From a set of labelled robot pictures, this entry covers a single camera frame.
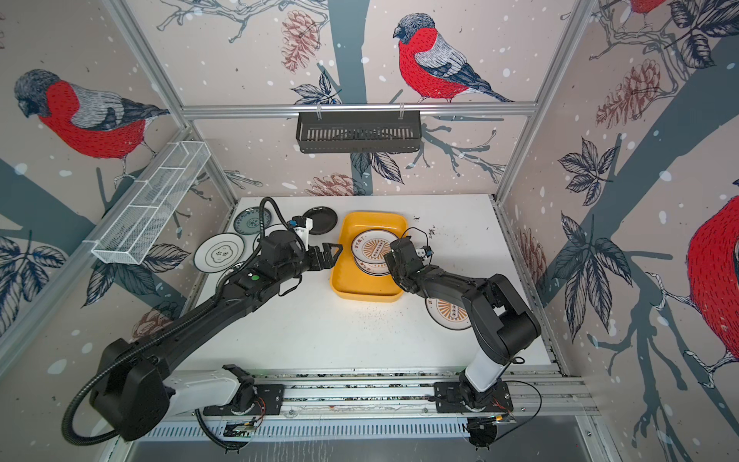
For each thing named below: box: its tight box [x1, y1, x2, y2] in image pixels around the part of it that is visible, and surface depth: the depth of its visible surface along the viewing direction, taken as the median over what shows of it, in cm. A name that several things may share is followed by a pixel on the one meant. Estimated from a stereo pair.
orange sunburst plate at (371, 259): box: [352, 246, 392, 277], surface depth 99 cm
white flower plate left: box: [193, 231, 246, 274], surface depth 106 cm
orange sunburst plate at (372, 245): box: [351, 229, 399, 264], surface depth 103 cm
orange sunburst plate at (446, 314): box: [424, 297, 473, 332], surface depth 90 cm
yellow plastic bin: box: [331, 211, 408, 303], surface depth 100 cm
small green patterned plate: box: [232, 205, 273, 236], surface depth 116 cm
